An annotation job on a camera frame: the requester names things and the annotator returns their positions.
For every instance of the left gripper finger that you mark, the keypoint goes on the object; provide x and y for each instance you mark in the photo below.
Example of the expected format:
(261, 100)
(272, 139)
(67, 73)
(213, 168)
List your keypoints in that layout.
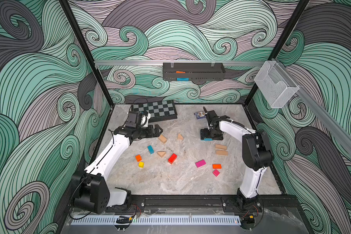
(157, 132)
(156, 126)

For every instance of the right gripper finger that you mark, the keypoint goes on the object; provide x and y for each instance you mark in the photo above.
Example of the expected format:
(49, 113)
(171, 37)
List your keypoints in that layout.
(219, 136)
(202, 135)

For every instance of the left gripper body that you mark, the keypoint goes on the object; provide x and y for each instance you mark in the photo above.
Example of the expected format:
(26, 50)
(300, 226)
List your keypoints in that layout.
(145, 132)

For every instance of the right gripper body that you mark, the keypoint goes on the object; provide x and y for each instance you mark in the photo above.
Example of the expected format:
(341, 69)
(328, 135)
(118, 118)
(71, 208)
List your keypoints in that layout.
(211, 133)

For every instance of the magenta rectangular block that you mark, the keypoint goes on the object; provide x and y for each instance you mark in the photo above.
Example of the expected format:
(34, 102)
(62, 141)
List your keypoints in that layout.
(200, 163)

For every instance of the magenta small cube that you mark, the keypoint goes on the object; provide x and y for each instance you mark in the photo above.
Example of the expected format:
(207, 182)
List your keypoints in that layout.
(216, 172)

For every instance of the wooden long block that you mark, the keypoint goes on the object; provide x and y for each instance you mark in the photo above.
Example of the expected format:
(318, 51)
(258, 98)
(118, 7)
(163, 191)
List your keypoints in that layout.
(221, 152)
(220, 147)

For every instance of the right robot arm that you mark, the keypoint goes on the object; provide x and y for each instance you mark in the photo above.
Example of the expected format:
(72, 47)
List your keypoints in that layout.
(256, 155)

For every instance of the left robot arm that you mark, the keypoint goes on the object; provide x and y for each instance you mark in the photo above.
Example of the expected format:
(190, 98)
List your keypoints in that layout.
(91, 192)

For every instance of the wooden rectangular block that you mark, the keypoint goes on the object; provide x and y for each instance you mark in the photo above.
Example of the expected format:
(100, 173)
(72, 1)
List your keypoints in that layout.
(162, 139)

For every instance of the black grey chessboard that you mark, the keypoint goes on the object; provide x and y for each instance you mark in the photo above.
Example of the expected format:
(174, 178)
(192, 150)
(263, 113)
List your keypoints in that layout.
(160, 110)

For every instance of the teal small block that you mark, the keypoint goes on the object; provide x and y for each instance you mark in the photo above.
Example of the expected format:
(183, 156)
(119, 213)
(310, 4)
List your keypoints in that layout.
(151, 150)

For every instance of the playing card box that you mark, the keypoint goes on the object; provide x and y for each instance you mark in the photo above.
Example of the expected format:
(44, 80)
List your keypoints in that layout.
(200, 115)

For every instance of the small wooden triangle block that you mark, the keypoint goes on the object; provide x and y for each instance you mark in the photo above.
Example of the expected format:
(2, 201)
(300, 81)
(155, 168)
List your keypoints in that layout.
(180, 137)

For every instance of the orange cube block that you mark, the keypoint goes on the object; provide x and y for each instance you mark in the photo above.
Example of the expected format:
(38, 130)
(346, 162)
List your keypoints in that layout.
(138, 158)

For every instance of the red rectangular block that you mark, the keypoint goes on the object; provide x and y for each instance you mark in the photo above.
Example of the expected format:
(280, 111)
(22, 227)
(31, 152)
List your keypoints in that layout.
(172, 158)

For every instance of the yellow cube block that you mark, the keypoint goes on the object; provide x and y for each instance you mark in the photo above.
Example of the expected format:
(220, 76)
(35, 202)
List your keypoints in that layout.
(141, 164)

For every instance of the clear acrylic holder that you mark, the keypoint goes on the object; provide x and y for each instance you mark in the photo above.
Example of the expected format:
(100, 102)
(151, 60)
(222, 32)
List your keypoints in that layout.
(275, 83)

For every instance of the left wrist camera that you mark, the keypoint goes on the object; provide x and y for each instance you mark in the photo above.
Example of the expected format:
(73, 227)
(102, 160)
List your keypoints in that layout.
(137, 119)

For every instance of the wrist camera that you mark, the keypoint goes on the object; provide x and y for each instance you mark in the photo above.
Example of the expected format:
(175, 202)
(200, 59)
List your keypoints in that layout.
(137, 119)
(211, 117)

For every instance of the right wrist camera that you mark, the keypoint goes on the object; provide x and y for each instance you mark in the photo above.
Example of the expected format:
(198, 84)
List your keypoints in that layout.
(211, 117)

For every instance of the black wall tray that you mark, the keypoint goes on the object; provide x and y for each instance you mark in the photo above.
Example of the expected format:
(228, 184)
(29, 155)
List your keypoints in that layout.
(195, 72)

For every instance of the aluminium wall rail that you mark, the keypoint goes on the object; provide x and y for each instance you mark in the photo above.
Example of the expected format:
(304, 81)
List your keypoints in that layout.
(150, 62)

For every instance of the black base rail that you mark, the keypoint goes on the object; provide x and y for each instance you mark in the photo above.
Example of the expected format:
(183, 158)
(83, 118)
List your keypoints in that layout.
(226, 203)

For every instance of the white perforated cable duct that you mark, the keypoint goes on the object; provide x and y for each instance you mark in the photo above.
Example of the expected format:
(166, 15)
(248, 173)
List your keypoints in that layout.
(227, 220)

